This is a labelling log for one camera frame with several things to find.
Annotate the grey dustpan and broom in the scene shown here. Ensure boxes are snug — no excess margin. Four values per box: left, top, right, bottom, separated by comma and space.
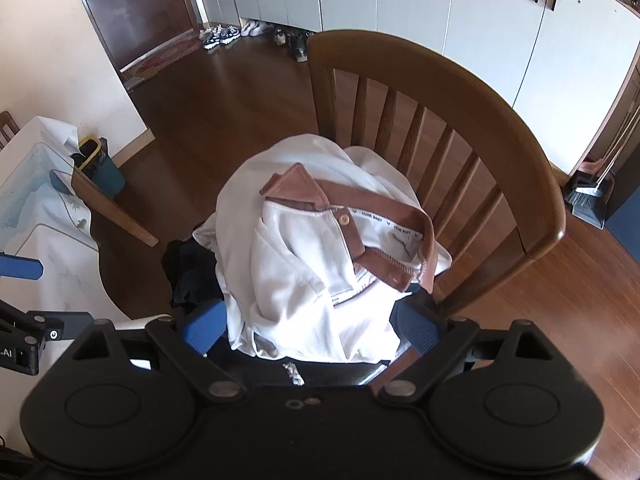
572, 110, 640, 231

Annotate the row of shoes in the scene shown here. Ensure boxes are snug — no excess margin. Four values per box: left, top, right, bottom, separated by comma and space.
199, 19, 316, 63

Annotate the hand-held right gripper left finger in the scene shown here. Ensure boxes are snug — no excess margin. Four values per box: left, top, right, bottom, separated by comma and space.
72, 300, 248, 403

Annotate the white polo shirt brown collar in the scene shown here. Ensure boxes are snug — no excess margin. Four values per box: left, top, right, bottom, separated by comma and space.
192, 132, 453, 363

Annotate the teal trash bin yellow rim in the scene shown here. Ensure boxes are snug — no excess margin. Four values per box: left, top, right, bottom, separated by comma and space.
70, 135, 126, 198

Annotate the dark cloth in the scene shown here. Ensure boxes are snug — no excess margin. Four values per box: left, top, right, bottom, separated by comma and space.
161, 237, 226, 311

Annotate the dark wooden door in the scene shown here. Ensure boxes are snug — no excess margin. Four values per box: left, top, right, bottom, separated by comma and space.
67, 0, 206, 73

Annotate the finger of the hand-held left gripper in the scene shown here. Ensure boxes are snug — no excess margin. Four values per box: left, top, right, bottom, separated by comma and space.
0, 252, 44, 281

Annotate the white cabinet wall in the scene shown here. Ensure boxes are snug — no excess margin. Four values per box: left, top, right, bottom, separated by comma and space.
202, 0, 640, 176

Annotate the patterned doormat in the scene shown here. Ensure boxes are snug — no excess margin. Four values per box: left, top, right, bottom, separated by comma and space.
120, 30, 206, 82

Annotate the dark wooden chair curved back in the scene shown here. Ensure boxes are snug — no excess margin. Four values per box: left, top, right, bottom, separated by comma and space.
207, 30, 568, 387

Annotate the dark blue mat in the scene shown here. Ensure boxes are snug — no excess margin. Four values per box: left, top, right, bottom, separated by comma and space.
605, 195, 640, 263

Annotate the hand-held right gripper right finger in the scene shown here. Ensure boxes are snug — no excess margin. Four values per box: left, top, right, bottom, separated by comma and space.
372, 300, 553, 405

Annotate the crumpled foil scrap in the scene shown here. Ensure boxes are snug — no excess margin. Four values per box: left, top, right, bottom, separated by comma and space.
282, 360, 306, 387

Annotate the blue white printed tablecloth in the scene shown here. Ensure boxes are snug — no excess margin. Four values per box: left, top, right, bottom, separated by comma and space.
0, 116, 176, 333

